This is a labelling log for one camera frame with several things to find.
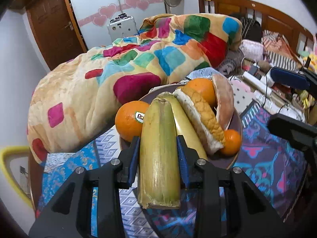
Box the black bag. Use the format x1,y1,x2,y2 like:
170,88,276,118
241,17,262,42

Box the yellow foam tube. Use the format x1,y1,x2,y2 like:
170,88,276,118
1,146,33,208

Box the orange with white sticker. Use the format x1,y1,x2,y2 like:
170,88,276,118
115,101,149,142

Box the dark brown round plate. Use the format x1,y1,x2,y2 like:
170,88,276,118
119,84,243,170

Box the pink patterned pillow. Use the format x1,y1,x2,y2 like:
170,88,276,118
239,39,264,62

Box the white power strip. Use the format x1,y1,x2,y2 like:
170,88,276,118
242,71,272,97

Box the colourful patchwork blanket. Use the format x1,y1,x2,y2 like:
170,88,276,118
27,13,242,164

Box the frosted sliding wardrobe doors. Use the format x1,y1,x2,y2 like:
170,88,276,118
70,0,165,49

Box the white metal box device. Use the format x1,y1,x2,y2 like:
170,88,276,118
107,13,137,42

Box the large orange with sticker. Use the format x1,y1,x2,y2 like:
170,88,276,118
186,78,217,108

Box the small mandarin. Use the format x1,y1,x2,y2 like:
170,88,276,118
220,130,242,156

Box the large pomelo segment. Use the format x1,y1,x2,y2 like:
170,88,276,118
212,74,234,131

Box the brown wooden door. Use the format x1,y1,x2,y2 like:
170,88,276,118
26,0,87,70

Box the cream filled bread roll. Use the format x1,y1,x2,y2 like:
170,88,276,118
173,86,225,156

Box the wooden bed headboard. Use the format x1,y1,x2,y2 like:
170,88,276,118
198,0,315,54

